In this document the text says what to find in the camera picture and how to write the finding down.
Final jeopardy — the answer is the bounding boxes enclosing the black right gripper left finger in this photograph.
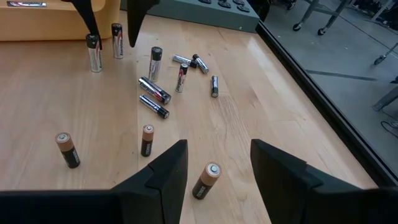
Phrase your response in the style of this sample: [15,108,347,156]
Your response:
[111,139,189,224]

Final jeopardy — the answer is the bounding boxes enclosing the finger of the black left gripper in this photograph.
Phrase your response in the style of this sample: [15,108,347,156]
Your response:
[60,0,103,50]
[126,0,161,49]

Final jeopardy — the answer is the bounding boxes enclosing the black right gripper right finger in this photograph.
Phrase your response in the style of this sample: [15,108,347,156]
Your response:
[250,139,377,224]

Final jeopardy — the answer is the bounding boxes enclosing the yellow plastic tray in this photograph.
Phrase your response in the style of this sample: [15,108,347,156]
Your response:
[0,0,121,42]

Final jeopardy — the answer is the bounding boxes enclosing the copper and black battery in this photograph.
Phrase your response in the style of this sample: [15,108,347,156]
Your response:
[192,161,223,200]
[55,132,81,169]
[140,124,155,157]

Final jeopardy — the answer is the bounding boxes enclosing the grey power strip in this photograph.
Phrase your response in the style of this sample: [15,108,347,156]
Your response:
[119,0,261,34]

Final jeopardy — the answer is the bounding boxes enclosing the grey cart leg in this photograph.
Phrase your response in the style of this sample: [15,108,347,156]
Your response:
[373,41,398,66]
[372,85,398,112]

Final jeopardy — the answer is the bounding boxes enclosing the grey cart legs with casters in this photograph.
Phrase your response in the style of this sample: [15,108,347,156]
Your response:
[292,0,353,36]

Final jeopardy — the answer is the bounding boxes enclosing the black metal table frame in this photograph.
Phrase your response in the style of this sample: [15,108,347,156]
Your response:
[248,0,398,189]

